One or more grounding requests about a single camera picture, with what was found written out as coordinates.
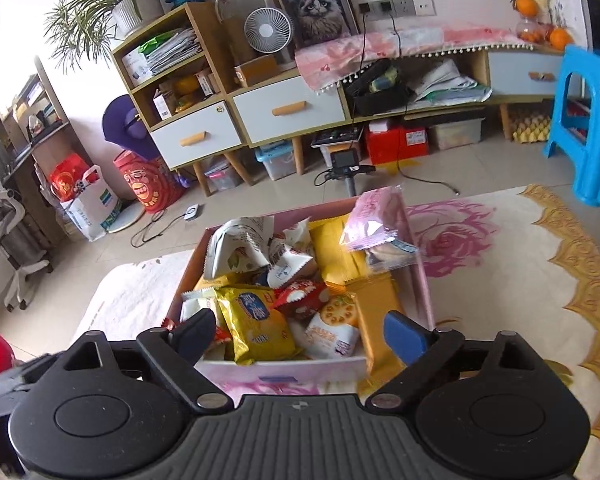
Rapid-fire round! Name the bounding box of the green potted plant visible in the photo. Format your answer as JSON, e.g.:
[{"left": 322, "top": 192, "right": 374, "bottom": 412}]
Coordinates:
[{"left": 44, "top": 0, "right": 172, "bottom": 75}]

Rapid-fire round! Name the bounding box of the blue plastic stool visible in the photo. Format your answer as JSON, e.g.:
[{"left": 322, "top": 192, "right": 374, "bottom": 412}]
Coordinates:
[{"left": 542, "top": 44, "right": 600, "bottom": 208}]

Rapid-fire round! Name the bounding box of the tall wooden shelf cabinet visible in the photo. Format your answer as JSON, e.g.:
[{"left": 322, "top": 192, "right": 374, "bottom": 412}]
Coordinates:
[{"left": 111, "top": 2, "right": 257, "bottom": 197}]

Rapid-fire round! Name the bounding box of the translucent white packet blue print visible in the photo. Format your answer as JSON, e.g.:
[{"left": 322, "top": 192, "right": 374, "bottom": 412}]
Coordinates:
[{"left": 365, "top": 239, "right": 421, "bottom": 273}]

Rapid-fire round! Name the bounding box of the red gift bag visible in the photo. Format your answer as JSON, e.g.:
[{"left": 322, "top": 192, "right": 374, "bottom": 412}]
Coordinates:
[{"left": 49, "top": 154, "right": 89, "bottom": 202}]

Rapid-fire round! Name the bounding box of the yellow packet with blue label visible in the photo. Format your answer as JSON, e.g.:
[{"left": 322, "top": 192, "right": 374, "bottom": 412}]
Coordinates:
[{"left": 214, "top": 285, "right": 301, "bottom": 366}]

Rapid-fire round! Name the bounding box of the round white floor base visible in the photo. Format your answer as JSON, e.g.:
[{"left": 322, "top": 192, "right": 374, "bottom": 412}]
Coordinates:
[{"left": 106, "top": 205, "right": 147, "bottom": 234}]

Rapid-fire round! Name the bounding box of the white carton box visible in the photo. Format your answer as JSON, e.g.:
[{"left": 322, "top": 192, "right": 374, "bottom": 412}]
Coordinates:
[{"left": 152, "top": 89, "right": 177, "bottom": 122}]

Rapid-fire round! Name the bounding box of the black bag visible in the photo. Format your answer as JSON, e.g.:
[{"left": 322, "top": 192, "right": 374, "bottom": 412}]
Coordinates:
[{"left": 342, "top": 60, "right": 415, "bottom": 117}]

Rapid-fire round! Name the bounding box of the dark wooden bookcase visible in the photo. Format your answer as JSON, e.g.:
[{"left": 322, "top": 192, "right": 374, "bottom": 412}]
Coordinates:
[{"left": 0, "top": 55, "right": 97, "bottom": 257}]

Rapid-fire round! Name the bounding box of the small white drawer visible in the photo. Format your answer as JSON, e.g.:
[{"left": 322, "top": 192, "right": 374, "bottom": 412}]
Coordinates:
[{"left": 487, "top": 49, "right": 567, "bottom": 101}]

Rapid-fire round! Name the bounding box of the brown cardboard box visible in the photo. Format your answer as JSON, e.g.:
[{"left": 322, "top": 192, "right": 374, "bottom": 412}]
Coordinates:
[{"left": 233, "top": 55, "right": 282, "bottom": 88}]

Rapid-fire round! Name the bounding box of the glass jar of small oranges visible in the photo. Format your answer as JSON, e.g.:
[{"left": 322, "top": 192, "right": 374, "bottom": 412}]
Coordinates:
[{"left": 516, "top": 16, "right": 549, "bottom": 44}]

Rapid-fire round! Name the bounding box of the white drawer with keyhole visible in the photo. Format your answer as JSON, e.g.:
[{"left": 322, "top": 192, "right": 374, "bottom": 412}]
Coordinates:
[{"left": 150, "top": 100, "right": 245, "bottom": 170}]

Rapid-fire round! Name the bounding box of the red cardboard box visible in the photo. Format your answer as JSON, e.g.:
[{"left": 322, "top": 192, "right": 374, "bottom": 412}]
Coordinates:
[{"left": 364, "top": 125, "right": 431, "bottom": 166}]

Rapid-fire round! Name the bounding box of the red printed bag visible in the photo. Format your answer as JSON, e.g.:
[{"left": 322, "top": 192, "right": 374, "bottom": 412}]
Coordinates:
[{"left": 112, "top": 152, "right": 183, "bottom": 215}]

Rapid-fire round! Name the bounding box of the white yellow cake packet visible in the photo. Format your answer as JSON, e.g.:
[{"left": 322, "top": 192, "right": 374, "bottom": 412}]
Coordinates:
[{"left": 180, "top": 294, "right": 222, "bottom": 322}]

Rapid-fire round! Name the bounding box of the clear plastic bin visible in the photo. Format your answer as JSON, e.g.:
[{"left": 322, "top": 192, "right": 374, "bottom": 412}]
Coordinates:
[{"left": 427, "top": 117, "right": 484, "bottom": 152}]

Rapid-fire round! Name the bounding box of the small clear storage box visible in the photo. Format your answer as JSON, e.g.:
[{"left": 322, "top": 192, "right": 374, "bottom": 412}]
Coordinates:
[{"left": 204, "top": 156, "right": 242, "bottom": 192}]

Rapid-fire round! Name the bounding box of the black flat device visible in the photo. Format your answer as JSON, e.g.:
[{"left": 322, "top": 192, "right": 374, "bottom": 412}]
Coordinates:
[{"left": 311, "top": 127, "right": 364, "bottom": 167}]

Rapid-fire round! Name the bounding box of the pile of papers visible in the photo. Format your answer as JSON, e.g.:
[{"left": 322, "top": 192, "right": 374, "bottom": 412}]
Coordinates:
[{"left": 409, "top": 59, "right": 494, "bottom": 107}]

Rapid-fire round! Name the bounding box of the black camera on tripod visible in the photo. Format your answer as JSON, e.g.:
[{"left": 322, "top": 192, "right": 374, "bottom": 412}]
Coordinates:
[{"left": 314, "top": 149, "right": 377, "bottom": 197}]

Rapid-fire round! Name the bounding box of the framed cat picture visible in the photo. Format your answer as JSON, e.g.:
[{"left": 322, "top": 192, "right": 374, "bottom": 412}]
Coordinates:
[{"left": 265, "top": 0, "right": 360, "bottom": 52}]

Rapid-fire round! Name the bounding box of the white packet with cracker print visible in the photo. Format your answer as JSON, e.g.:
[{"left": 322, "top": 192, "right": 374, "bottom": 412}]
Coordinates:
[{"left": 304, "top": 292, "right": 362, "bottom": 361}]

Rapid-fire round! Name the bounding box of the low wooden cabinet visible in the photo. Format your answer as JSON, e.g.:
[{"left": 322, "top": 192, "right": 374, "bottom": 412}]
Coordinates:
[{"left": 227, "top": 42, "right": 573, "bottom": 177}]

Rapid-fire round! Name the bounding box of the white desk fan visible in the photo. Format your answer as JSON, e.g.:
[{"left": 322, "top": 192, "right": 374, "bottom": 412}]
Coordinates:
[{"left": 243, "top": 7, "right": 295, "bottom": 63}]

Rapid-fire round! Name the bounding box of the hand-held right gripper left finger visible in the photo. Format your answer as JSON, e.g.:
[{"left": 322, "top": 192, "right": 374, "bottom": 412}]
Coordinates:
[{"left": 60, "top": 308, "right": 234, "bottom": 413}]

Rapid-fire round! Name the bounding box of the pink snack packet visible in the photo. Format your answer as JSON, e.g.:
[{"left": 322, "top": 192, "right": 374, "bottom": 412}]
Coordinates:
[{"left": 340, "top": 186, "right": 421, "bottom": 271}]

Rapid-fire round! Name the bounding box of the white packet with dark print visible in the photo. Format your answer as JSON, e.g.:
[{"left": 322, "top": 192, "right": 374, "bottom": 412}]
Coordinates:
[{"left": 266, "top": 236, "right": 316, "bottom": 289}]

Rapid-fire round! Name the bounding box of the purple plush toy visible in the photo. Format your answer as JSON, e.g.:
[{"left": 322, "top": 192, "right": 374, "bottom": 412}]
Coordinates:
[{"left": 102, "top": 95, "right": 155, "bottom": 162}]

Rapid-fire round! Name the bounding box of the stack of documents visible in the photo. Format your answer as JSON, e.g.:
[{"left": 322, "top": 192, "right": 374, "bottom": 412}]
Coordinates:
[{"left": 137, "top": 27, "right": 204, "bottom": 77}]

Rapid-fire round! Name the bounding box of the yellow egg tray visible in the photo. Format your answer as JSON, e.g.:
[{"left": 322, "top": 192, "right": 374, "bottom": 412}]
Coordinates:
[{"left": 509, "top": 112, "right": 552, "bottom": 144}]

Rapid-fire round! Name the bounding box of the pink cardboard box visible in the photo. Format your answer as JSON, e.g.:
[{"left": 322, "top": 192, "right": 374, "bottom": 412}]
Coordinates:
[{"left": 160, "top": 195, "right": 436, "bottom": 401}]

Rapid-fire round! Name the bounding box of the white office chair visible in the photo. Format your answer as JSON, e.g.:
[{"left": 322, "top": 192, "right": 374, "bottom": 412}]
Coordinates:
[{"left": 0, "top": 140, "right": 52, "bottom": 312}]

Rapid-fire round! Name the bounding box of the white product box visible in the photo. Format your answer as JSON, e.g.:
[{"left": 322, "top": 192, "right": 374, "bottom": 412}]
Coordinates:
[{"left": 121, "top": 52, "right": 154, "bottom": 87}]

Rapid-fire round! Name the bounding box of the wall socket panel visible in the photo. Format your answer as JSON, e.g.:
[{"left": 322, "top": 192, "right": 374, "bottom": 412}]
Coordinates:
[{"left": 357, "top": 0, "right": 437, "bottom": 20}]

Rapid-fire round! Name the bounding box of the wide white drawer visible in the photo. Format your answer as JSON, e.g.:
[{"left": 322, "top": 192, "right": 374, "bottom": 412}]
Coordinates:
[{"left": 232, "top": 77, "right": 351, "bottom": 147}]

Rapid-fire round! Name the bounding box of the plain yellow snack packet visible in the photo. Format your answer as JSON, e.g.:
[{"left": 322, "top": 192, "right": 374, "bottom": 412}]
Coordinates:
[
  {"left": 347, "top": 277, "right": 406, "bottom": 376},
  {"left": 307, "top": 212, "right": 371, "bottom": 286}
]

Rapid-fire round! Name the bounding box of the white paper bag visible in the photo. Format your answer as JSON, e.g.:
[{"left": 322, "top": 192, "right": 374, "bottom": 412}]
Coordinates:
[{"left": 60, "top": 165, "right": 122, "bottom": 242}]

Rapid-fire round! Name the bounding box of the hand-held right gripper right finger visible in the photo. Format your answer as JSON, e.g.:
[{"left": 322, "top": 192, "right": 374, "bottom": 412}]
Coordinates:
[{"left": 364, "top": 310, "right": 542, "bottom": 410}]

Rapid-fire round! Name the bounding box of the clear storage box blue lid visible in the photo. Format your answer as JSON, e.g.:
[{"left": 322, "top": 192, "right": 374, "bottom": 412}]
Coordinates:
[{"left": 255, "top": 141, "right": 297, "bottom": 182}]

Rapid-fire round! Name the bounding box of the pink floral cloth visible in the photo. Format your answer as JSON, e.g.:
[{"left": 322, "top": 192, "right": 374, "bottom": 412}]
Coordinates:
[{"left": 294, "top": 25, "right": 537, "bottom": 95}]

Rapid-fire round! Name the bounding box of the small brown box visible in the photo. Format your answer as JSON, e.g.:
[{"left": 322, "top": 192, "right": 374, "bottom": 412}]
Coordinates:
[{"left": 195, "top": 70, "right": 222, "bottom": 99}]

